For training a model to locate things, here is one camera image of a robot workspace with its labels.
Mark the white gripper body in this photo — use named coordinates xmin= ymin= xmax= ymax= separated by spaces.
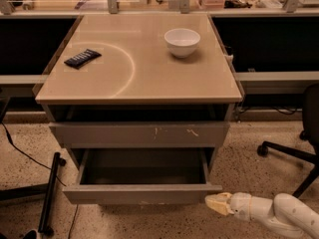
xmin=229 ymin=192 xmax=274 ymax=222

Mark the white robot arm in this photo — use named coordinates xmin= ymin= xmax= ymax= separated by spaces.
xmin=205 ymin=192 xmax=319 ymax=239

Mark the dark blue snack bar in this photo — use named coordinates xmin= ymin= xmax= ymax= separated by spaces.
xmin=64 ymin=49 xmax=101 ymax=69

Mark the grey top drawer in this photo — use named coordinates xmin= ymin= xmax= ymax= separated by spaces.
xmin=49 ymin=121 xmax=229 ymax=148

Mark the white ceramic bowl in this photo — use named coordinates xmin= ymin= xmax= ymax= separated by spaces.
xmin=164 ymin=28 xmax=200 ymax=58

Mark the grey drawer cabinet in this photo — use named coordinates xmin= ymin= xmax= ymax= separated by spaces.
xmin=32 ymin=13 xmax=245 ymax=171

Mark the black rolling stand base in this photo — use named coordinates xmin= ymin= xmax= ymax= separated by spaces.
xmin=0 ymin=98 xmax=66 ymax=239

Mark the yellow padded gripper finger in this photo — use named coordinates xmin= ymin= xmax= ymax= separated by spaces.
xmin=205 ymin=192 xmax=233 ymax=216

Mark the black office chair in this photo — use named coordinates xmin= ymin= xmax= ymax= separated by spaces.
xmin=256 ymin=83 xmax=319 ymax=199

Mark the black floor cable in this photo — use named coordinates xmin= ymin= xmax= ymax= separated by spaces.
xmin=0 ymin=121 xmax=79 ymax=239

